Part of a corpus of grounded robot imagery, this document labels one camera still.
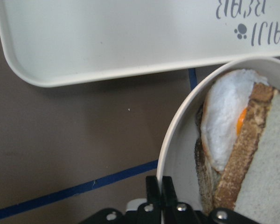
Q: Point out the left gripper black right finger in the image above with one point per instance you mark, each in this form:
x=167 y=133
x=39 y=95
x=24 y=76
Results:
x=169 y=198

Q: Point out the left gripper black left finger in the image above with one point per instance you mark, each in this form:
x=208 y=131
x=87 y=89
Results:
x=153 y=193

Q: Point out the white round plate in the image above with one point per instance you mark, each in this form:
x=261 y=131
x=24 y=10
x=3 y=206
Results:
x=177 y=158

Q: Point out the bread slice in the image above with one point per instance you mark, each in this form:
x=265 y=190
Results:
x=207 y=176
x=250 y=183

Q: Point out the fried egg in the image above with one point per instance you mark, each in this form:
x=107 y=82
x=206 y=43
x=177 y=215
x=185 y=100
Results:
x=223 y=105

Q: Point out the cream bear serving tray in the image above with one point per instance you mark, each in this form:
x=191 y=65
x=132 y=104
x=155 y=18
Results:
x=52 y=43

